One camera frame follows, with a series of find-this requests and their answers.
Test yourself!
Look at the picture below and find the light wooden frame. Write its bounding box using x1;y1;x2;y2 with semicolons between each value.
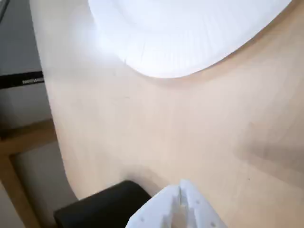
0;118;59;228

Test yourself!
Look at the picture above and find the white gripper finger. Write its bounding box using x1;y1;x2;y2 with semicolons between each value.
179;179;227;228
125;184;181;228

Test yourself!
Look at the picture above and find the white paper plate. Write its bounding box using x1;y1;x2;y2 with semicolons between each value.
87;0;294;79

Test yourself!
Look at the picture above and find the black tripod leg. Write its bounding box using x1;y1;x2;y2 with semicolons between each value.
0;70;45;90

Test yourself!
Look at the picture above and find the black round pot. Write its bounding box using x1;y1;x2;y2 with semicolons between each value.
53;180;152;228

